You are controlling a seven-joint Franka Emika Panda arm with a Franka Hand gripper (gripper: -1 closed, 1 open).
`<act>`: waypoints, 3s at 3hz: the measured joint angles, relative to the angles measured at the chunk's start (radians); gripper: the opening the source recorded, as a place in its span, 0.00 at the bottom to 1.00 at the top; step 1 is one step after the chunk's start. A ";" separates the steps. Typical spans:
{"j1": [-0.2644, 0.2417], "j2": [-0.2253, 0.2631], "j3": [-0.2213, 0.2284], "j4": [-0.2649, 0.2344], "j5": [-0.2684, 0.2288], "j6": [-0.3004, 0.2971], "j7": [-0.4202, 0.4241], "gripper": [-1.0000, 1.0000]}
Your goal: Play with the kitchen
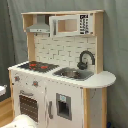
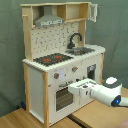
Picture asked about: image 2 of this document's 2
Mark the grey ice dispenser panel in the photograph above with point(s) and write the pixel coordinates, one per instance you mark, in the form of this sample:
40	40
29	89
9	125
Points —
91	72

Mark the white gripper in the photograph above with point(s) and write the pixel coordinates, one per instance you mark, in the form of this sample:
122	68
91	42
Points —
83	88

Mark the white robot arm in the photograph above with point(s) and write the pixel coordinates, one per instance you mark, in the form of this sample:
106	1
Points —
108	93

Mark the right stove knob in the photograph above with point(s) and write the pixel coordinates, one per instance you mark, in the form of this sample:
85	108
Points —
74	69

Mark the grey range hood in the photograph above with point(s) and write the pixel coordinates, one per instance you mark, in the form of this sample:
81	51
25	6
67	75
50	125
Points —
48	18

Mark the wooden toy kitchen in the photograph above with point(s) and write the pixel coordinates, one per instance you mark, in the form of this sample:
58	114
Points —
40	84

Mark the stove knob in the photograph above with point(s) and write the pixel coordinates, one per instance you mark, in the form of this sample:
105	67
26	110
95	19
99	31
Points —
74	69
56	75

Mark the black stovetop red burners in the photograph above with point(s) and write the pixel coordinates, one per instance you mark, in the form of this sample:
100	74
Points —
52	59

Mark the white oven door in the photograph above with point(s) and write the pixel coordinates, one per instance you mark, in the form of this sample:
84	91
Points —
65	100

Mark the left stove knob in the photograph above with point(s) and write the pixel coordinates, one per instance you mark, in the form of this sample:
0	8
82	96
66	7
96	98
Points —
56	75

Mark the metal sink basin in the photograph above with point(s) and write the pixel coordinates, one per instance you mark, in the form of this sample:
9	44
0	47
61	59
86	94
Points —
79	51

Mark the black toy faucet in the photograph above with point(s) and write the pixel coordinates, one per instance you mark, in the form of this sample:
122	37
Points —
71	43

